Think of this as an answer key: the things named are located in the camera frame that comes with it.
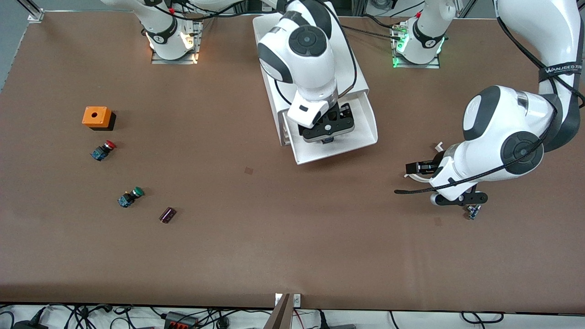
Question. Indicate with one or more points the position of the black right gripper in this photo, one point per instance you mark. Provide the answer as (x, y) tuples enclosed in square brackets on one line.
[(332, 115)]

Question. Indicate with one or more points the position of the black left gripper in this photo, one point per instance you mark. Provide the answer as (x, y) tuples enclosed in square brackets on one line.
[(427, 168)]

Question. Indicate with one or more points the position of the white plastic drawer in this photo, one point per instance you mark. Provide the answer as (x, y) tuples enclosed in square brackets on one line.
[(361, 132)]

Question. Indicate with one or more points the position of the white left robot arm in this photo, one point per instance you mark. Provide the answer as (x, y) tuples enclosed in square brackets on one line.
[(493, 119)]

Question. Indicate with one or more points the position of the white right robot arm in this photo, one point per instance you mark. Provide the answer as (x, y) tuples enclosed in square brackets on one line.
[(311, 68)]

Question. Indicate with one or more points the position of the white drawer cabinet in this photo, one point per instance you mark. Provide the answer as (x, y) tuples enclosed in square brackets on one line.
[(347, 73)]

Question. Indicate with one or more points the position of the small blue electronic component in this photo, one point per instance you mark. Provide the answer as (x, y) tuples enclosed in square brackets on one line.
[(473, 212)]

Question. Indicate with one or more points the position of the black connector block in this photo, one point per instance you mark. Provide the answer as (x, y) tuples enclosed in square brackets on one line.
[(420, 168)]

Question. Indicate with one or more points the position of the maroon cylindrical capacitor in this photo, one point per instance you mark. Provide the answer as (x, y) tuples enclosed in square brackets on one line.
[(167, 215)]

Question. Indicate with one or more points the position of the black power strip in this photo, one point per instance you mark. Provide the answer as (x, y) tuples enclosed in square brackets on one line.
[(180, 321)]

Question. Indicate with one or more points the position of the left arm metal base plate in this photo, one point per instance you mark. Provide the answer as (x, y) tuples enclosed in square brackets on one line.
[(434, 64)]

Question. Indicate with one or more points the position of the white mounting bracket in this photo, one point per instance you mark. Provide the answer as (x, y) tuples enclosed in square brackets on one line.
[(297, 299), (278, 299)]

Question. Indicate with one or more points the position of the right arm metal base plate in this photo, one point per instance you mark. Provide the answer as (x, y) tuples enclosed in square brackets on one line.
[(157, 60)]

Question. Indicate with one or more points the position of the brown angled post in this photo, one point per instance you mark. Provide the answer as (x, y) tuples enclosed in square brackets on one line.
[(279, 315)]

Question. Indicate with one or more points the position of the green push button switch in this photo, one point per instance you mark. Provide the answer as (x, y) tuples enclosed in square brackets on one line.
[(130, 197)]

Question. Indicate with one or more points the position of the red push button switch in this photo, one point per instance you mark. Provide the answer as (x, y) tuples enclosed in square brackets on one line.
[(103, 151)]

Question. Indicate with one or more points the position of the orange button enclosure box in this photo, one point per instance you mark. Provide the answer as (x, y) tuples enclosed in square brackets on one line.
[(96, 116)]

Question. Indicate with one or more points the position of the aluminium profile post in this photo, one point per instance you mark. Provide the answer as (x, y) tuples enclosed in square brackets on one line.
[(34, 13)]

